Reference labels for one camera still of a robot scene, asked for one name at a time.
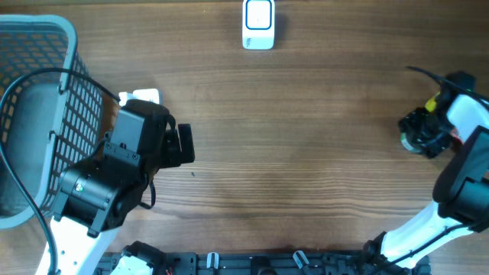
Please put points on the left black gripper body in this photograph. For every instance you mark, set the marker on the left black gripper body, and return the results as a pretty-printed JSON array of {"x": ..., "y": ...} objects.
[{"x": 173, "y": 156}]

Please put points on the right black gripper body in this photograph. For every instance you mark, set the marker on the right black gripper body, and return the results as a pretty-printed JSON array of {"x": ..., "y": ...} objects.
[{"x": 432, "y": 130}]

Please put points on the yellow mentos bottle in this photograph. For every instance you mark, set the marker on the yellow mentos bottle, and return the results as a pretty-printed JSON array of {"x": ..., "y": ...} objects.
[{"x": 431, "y": 104}]

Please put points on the silver tin can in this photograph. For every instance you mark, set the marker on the silver tin can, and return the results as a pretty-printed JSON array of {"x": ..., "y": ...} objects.
[{"x": 407, "y": 145}]

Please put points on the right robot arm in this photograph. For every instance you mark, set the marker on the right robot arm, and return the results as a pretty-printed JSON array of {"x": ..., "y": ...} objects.
[{"x": 459, "y": 205}]

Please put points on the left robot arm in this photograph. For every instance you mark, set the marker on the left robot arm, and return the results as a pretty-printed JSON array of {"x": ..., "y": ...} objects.
[{"x": 96, "y": 193}]

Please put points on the white barcode scanner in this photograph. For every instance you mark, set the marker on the white barcode scanner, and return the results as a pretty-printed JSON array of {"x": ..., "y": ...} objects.
[{"x": 258, "y": 24}]

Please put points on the grey plastic basket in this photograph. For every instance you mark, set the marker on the grey plastic basket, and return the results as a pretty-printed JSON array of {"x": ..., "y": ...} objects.
[{"x": 51, "y": 120}]

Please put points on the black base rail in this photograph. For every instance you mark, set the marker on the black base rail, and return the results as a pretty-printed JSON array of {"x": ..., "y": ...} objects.
[{"x": 298, "y": 262}]

